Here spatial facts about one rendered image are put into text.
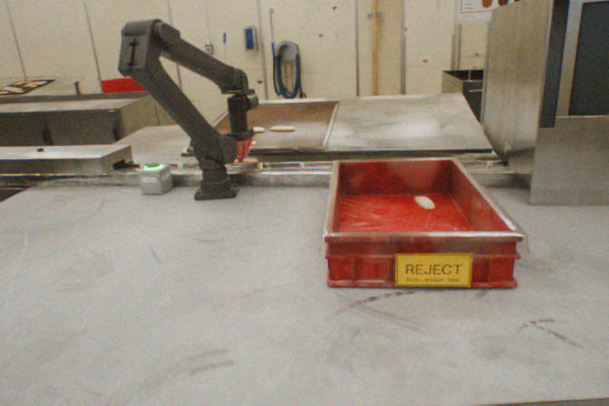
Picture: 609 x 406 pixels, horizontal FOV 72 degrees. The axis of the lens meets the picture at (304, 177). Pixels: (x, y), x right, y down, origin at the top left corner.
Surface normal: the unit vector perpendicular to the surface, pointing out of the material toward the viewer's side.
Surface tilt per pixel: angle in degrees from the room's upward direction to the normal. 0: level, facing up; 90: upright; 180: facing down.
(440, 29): 90
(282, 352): 0
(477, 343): 0
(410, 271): 90
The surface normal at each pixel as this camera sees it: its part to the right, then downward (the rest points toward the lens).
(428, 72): -0.18, 0.30
